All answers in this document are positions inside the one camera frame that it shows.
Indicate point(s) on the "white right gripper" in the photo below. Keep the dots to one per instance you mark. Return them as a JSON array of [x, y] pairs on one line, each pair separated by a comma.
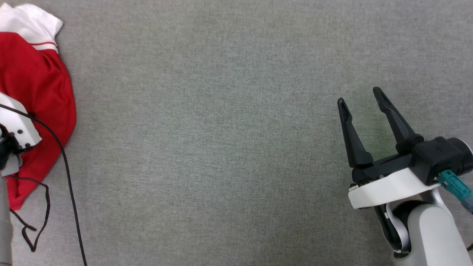
[[388, 188]]

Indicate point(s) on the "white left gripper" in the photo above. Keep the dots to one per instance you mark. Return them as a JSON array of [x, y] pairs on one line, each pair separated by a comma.
[[20, 123]]

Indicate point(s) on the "red and white basketball jersey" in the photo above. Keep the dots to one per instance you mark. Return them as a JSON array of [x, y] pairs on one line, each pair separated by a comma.
[[40, 81]]

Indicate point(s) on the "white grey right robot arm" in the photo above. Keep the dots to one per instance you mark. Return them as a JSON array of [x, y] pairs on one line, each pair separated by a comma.
[[432, 236]]

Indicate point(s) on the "grey fabric sofa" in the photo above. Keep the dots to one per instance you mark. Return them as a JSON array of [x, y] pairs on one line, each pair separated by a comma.
[[221, 129]]

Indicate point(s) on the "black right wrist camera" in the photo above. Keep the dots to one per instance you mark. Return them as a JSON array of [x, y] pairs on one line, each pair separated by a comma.
[[436, 155]]

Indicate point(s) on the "teal right camera connector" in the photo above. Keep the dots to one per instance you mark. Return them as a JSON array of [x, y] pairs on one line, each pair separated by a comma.
[[456, 186]]

